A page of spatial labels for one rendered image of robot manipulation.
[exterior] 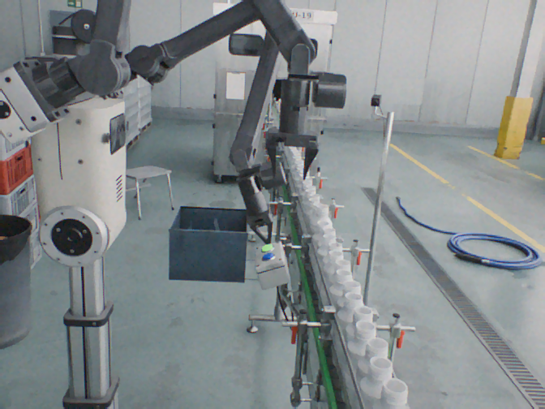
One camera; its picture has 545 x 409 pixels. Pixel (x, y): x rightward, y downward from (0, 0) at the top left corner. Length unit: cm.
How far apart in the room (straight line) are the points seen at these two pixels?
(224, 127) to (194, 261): 424
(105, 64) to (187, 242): 114
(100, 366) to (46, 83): 80
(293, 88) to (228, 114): 514
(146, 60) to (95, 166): 37
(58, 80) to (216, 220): 139
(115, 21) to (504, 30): 1211
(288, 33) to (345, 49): 1081
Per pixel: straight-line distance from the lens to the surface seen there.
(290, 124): 102
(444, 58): 1240
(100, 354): 150
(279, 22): 100
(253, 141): 134
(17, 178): 377
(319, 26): 617
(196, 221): 232
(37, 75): 107
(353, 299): 107
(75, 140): 122
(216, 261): 205
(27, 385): 289
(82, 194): 126
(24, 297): 315
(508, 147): 1024
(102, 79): 102
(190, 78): 1172
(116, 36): 103
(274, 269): 134
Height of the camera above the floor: 165
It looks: 17 degrees down
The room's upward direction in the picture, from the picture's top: 4 degrees clockwise
